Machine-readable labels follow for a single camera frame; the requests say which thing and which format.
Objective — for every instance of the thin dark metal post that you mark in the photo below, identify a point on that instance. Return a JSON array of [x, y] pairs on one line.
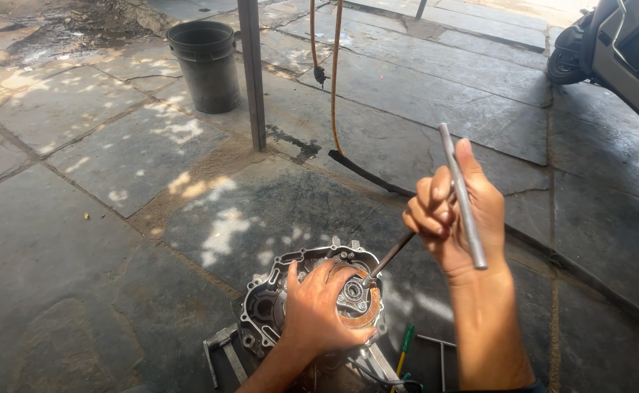
[[421, 8]]

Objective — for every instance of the grey metal hammer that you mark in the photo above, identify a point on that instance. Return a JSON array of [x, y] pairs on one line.
[[226, 344]]

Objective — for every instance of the grey aluminium engine crankcase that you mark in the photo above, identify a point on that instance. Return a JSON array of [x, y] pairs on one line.
[[262, 311]]

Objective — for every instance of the person's left hand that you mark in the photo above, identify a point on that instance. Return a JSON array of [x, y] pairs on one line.
[[311, 316]]

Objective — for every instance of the person's right hand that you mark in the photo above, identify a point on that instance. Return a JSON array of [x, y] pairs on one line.
[[475, 229]]

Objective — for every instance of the flat steel bar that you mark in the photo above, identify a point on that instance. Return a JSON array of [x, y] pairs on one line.
[[382, 368]]

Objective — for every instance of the thin steel T wrench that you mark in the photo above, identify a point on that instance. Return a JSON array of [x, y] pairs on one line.
[[441, 355]]

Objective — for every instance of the grey metal pole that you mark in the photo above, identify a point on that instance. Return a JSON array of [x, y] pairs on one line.
[[252, 76]]

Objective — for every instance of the round clutch assembly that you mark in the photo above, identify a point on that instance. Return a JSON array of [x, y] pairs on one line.
[[371, 311]]

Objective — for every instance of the black plastic bucket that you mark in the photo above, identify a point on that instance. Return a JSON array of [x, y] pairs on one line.
[[205, 71]]

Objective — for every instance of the grey scooter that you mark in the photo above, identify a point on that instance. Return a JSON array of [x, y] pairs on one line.
[[625, 54]]

